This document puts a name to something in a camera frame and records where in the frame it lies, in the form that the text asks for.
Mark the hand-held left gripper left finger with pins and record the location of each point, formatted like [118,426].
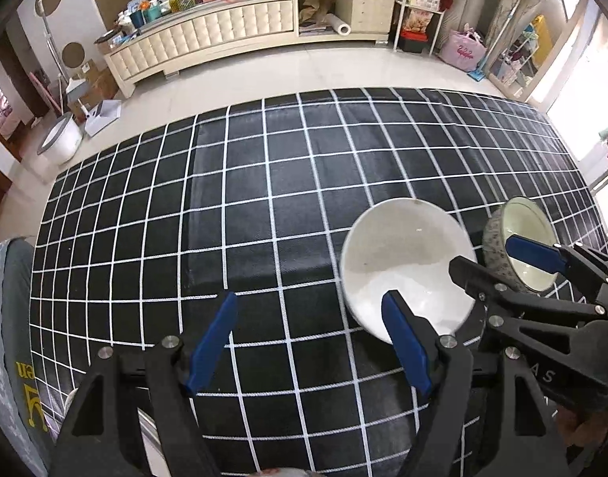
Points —
[212,343]

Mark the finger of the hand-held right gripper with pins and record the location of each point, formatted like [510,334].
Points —
[532,253]
[470,273]

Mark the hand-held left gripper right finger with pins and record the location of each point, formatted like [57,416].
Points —
[406,343]

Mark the green floral bowl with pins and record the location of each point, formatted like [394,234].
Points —
[527,218]

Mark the plain white bowl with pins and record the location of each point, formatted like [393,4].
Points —
[408,248]

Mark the plain white plate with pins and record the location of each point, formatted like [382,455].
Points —
[147,430]

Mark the person's right hand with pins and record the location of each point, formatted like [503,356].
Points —
[582,427]

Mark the black checkered tablecloth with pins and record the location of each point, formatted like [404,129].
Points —
[284,184]

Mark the pink bag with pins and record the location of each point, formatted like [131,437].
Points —
[465,52]

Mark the white mop bucket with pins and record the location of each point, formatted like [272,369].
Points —
[60,144]

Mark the white dustpan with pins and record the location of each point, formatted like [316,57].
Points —
[103,117]

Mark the patterned beige curtain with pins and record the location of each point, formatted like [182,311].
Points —
[517,0]

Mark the white paper roll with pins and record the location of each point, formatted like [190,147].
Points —
[340,24]

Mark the cardboard box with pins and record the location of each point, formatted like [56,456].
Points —
[100,82]

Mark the cream television cabinet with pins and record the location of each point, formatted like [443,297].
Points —
[209,25]

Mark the white mop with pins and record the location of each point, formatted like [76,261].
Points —
[49,44]

